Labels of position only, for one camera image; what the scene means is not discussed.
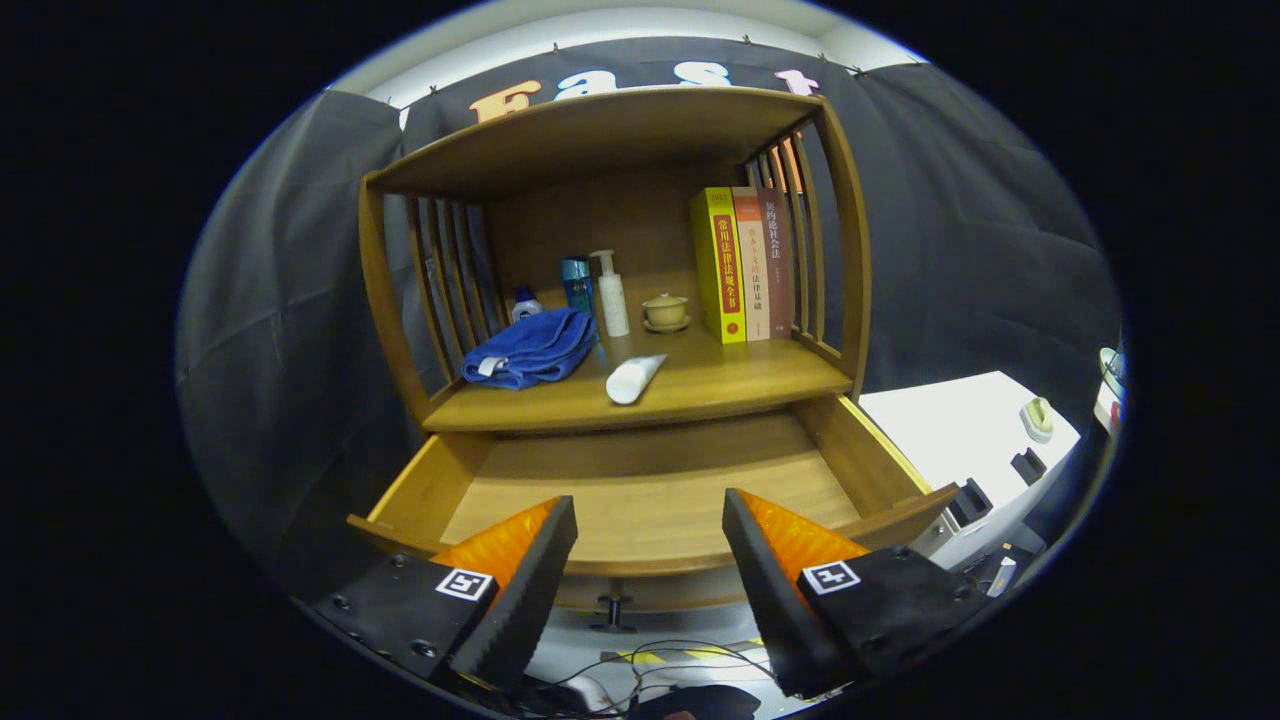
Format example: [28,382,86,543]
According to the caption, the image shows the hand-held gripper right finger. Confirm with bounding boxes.
[722,488,1001,699]

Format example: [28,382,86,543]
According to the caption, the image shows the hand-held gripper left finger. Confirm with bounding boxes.
[315,495,579,693]

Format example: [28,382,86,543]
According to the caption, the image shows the wooden drawer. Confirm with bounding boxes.
[347,395,959,613]

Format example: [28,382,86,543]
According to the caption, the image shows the white green cleanser tube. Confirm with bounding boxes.
[605,353,669,406]

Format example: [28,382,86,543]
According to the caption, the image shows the wooden countertop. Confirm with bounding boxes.
[422,318,854,434]

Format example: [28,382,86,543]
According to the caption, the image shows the white side cabinet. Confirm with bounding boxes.
[860,370,1083,576]

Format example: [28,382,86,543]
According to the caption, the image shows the blue folded towel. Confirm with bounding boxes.
[462,308,599,391]

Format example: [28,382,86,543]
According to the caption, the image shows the yellow lidded teacup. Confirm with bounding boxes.
[641,292,692,334]

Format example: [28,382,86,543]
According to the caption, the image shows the white pump bottle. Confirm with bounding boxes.
[589,249,631,338]

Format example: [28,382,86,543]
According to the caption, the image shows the brown book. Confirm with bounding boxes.
[757,189,794,340]

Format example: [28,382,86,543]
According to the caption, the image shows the beige book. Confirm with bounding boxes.
[732,187,771,342]

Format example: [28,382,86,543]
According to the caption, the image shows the yellow book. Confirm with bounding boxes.
[689,187,748,345]

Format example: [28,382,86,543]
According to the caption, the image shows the black backdrop cloth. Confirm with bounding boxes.
[178,38,1121,601]

